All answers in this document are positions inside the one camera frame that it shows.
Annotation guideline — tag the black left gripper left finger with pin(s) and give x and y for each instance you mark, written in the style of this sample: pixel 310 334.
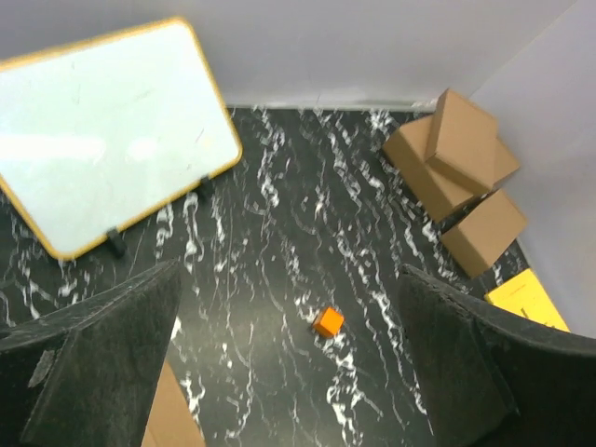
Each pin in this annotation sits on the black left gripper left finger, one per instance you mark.
pixel 86 375

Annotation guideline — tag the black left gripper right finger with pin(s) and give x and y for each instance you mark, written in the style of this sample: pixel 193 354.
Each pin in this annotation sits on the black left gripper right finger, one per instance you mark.
pixel 491 378

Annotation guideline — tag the cardboard box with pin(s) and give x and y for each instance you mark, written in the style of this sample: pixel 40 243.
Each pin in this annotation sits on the cardboard box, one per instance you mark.
pixel 463 145
pixel 405 150
pixel 479 239
pixel 170 423

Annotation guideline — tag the yellow booklet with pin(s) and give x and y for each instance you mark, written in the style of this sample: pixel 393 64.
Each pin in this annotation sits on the yellow booklet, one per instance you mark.
pixel 524 296

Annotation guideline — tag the small orange cube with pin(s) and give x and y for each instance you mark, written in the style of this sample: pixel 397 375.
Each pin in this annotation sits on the small orange cube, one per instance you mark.
pixel 328 322

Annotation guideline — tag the whiteboard with orange frame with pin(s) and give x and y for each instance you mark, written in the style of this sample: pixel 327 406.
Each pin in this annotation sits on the whiteboard with orange frame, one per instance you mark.
pixel 97 135

